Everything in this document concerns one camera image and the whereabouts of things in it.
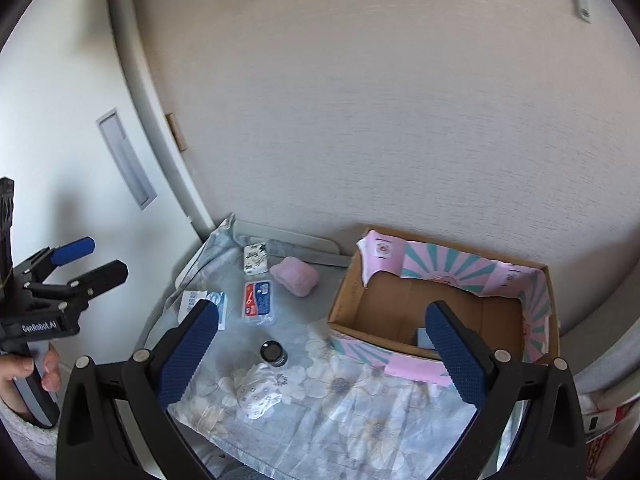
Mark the red blue blister pack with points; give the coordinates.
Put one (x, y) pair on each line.
(256, 301)

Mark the white patterned cloth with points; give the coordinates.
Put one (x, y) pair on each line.
(257, 392)

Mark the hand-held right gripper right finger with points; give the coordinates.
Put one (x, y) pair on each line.
(455, 355)

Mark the grey door frame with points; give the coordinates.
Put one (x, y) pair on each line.
(137, 85)

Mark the person's left forearm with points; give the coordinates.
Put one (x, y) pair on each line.
(25, 440)

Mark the person's left hand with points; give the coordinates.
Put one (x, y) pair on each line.
(12, 367)

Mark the small black jar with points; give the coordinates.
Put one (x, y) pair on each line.
(274, 353)

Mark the floral tissue packet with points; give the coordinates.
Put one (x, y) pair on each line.
(256, 259)

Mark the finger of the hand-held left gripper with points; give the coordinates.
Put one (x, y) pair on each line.
(105, 275)
(75, 250)

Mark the pink teal cardboard box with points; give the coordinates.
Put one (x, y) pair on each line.
(380, 305)

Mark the blue white packet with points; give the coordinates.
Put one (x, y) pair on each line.
(192, 299)

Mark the white red printed bag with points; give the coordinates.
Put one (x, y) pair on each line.
(605, 410)

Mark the white sliding door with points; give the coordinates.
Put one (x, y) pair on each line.
(75, 85)

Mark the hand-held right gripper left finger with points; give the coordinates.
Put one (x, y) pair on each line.
(190, 350)

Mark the brown door strike plate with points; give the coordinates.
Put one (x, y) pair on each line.
(176, 131)

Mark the pink fluffy cloth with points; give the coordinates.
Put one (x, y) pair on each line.
(295, 277)

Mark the floral bed sheet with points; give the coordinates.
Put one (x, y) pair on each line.
(350, 410)

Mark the pale grey small container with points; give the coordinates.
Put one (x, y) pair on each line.
(425, 342)

